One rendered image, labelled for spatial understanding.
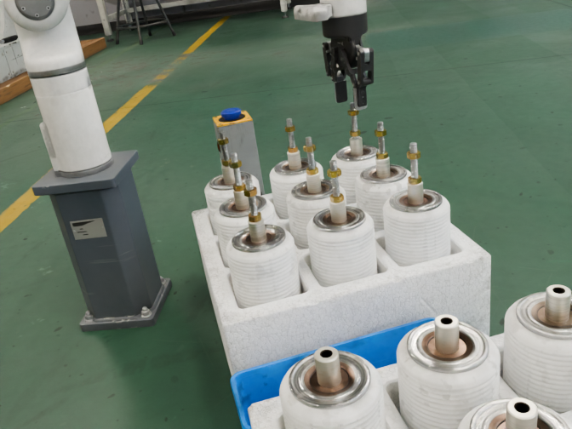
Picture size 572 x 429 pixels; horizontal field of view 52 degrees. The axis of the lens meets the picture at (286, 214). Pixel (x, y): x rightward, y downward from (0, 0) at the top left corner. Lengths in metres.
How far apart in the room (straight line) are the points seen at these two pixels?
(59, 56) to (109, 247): 0.33
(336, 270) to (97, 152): 0.47
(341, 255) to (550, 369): 0.32
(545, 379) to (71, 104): 0.79
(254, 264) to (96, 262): 0.41
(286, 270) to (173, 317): 0.40
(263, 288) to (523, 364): 0.35
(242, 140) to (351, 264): 0.43
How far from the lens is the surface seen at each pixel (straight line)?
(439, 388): 0.56
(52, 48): 1.05
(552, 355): 0.61
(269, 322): 0.79
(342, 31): 0.99
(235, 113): 1.15
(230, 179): 1.01
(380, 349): 0.84
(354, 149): 1.06
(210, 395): 0.96
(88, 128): 1.04
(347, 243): 0.80
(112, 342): 1.14
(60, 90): 1.02
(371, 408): 0.54
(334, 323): 0.82
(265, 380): 0.81
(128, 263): 1.10
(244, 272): 0.79
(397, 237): 0.85
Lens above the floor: 0.62
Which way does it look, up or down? 25 degrees down
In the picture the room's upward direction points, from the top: 8 degrees counter-clockwise
